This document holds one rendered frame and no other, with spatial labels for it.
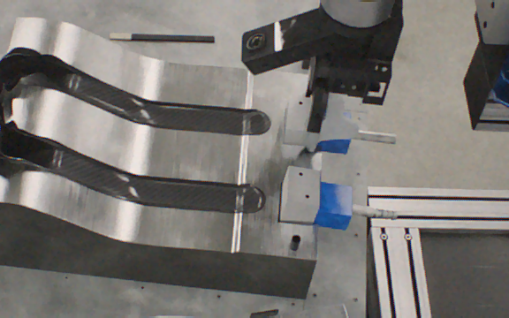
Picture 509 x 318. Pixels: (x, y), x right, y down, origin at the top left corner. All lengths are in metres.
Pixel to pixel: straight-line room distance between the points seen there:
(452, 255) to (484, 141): 0.51
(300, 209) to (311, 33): 0.19
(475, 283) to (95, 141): 0.99
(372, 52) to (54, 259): 0.42
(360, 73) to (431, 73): 1.44
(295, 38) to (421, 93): 1.42
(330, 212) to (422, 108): 1.34
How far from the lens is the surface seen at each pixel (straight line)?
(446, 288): 2.01
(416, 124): 2.48
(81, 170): 1.21
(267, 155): 1.25
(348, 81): 1.18
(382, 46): 1.14
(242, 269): 1.21
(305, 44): 1.13
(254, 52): 1.15
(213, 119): 1.29
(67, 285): 1.25
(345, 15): 1.08
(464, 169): 2.44
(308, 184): 1.19
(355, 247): 1.31
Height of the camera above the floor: 1.89
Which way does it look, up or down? 53 degrees down
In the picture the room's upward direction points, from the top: 10 degrees clockwise
